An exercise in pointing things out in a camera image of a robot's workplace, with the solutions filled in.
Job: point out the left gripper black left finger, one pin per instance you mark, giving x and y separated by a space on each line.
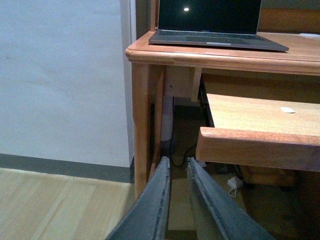
148 217

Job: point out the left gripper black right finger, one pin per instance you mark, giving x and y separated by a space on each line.
216 216

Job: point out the wooden keyboard drawer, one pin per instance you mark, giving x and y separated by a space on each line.
255 132

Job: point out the white power adapter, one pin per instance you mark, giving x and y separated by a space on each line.
235 183

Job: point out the white round sticker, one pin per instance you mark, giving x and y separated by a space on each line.
287 110

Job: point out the wooden desk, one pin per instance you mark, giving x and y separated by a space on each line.
158 70

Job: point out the grey laptop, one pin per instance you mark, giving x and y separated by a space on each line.
212 23

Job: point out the white object on desk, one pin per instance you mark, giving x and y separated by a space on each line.
310 35

